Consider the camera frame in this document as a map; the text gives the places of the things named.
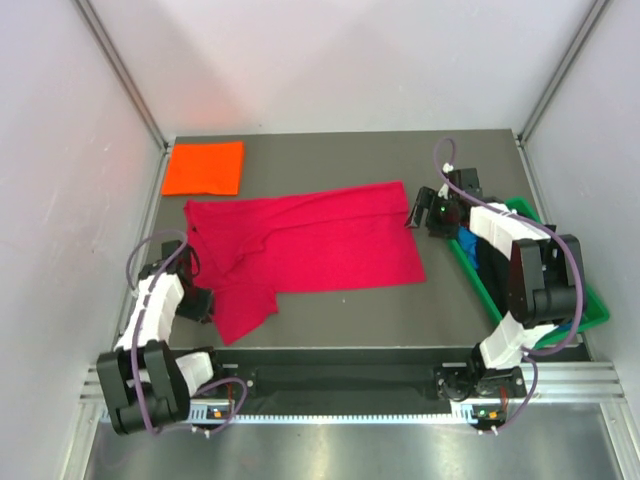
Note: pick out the black t shirt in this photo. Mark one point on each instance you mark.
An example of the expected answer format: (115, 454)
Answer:
(493, 271)

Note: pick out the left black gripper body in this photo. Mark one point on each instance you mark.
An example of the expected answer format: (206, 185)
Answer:
(196, 303)

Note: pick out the right aluminium frame post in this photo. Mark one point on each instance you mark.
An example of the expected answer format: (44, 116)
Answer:
(570, 54)

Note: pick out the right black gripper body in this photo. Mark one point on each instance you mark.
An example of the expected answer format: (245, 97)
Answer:
(442, 219)

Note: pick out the red t shirt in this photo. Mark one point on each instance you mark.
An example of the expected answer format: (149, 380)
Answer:
(251, 251)

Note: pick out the left aluminium frame post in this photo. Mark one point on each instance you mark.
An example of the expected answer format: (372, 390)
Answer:
(109, 50)

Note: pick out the blue t shirt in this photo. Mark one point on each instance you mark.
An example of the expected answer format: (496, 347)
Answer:
(468, 243)

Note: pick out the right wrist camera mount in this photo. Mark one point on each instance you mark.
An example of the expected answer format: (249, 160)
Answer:
(446, 169)

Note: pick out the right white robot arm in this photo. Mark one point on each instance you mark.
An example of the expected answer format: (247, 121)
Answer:
(544, 280)

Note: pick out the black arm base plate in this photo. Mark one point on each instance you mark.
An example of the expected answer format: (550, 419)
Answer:
(363, 380)

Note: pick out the folded orange t shirt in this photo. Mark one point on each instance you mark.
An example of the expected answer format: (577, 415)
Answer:
(205, 169)

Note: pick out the aluminium frame post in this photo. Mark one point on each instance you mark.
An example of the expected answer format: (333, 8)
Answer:
(109, 50)
(570, 54)

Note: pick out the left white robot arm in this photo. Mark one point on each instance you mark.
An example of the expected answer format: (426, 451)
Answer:
(146, 386)

